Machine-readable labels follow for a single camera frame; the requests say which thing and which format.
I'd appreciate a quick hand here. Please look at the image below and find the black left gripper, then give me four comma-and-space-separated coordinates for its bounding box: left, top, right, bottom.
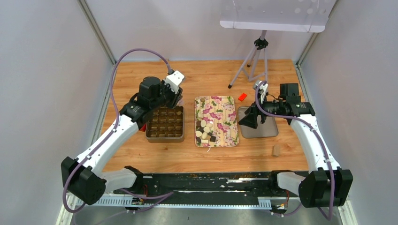
151, 77, 183, 111

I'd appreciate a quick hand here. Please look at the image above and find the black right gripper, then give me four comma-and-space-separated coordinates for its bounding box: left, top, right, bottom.
238, 92, 284, 128

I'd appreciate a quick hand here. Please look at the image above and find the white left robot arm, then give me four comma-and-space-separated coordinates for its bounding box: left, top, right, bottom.
61, 71, 185, 205

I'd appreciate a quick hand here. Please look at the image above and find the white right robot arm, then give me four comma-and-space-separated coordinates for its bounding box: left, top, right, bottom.
238, 80, 353, 208

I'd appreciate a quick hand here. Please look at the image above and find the gold chocolate tin box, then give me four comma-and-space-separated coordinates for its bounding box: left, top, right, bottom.
145, 105, 184, 143

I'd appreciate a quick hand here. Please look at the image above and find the grey metal tin lid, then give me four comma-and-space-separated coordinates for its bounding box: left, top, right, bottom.
237, 106, 279, 139

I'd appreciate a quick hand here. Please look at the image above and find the small red block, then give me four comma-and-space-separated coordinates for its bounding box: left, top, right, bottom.
238, 93, 247, 102

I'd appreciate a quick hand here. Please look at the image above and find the floral patterned tray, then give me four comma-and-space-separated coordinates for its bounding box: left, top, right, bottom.
194, 96, 239, 148

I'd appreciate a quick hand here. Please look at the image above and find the small wooden block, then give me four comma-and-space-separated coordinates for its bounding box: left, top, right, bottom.
272, 145, 280, 157

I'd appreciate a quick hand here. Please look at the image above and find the white tripod stand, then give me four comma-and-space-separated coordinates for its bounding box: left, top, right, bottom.
228, 30, 269, 89

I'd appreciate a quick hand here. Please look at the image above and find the white overhead light panel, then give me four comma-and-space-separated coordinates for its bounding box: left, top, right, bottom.
220, 0, 336, 33

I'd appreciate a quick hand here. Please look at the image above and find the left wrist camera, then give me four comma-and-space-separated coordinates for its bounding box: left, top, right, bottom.
164, 70, 185, 94

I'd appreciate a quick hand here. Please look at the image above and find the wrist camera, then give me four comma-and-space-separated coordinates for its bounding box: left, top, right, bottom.
253, 80, 268, 103
164, 70, 185, 94

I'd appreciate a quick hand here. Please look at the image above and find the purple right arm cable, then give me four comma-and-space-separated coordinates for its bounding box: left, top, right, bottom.
254, 81, 337, 221

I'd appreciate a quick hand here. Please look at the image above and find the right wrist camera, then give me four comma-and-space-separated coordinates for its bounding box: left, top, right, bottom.
253, 80, 268, 103

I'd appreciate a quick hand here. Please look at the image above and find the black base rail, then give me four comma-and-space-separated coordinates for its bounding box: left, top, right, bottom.
78, 172, 297, 213

